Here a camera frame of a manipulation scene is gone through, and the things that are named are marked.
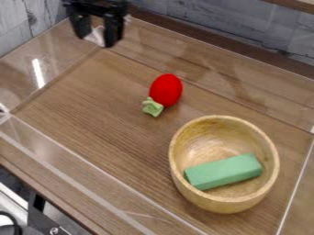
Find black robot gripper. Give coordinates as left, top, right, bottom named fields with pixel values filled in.
left=63, top=0, right=129, bottom=48

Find red plush fruit green stem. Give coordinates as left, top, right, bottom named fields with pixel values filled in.
left=142, top=73, right=183, bottom=118

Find clear acrylic tray walls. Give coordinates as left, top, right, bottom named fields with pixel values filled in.
left=0, top=19, right=314, bottom=235

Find round wooden bowl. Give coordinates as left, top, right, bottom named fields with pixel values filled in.
left=169, top=115, right=280, bottom=214

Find green rectangular block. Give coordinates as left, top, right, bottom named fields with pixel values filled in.
left=185, top=154, right=262, bottom=191

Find black table leg frame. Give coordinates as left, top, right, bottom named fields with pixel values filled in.
left=27, top=191, right=83, bottom=235

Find black cable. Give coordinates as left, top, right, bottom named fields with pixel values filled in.
left=0, top=210, right=23, bottom=235

